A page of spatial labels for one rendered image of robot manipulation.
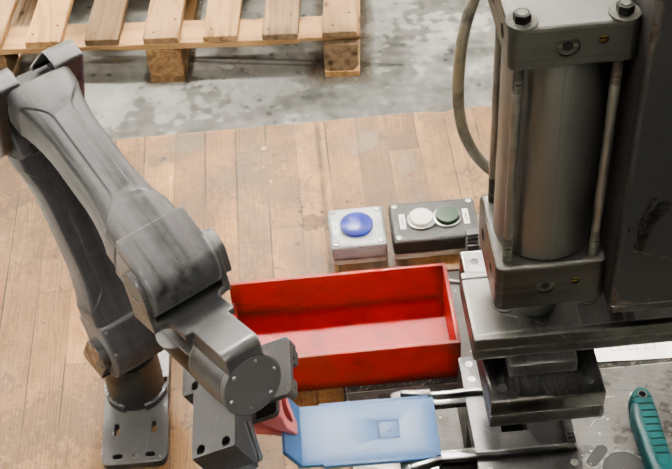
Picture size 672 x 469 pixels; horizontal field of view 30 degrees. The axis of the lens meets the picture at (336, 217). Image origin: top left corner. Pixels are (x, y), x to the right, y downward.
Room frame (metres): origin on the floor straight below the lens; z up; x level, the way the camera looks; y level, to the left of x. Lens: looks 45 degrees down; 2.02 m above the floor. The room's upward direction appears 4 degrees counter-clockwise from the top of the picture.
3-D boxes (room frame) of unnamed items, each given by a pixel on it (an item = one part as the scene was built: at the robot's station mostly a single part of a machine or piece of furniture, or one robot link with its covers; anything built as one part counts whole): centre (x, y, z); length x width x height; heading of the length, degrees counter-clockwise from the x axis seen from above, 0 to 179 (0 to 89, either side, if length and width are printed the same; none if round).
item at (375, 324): (0.91, 0.00, 0.93); 0.25 x 0.12 x 0.06; 91
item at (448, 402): (0.77, -0.08, 0.98); 0.07 x 0.02 x 0.01; 91
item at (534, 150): (0.73, -0.17, 1.37); 0.11 x 0.09 x 0.30; 1
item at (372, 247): (1.08, -0.02, 0.90); 0.07 x 0.07 x 0.06; 1
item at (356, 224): (1.08, -0.02, 0.93); 0.04 x 0.04 x 0.02
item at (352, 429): (0.73, -0.01, 1.00); 0.15 x 0.07 x 0.03; 91
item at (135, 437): (0.87, 0.24, 0.94); 0.20 x 0.07 x 0.08; 1
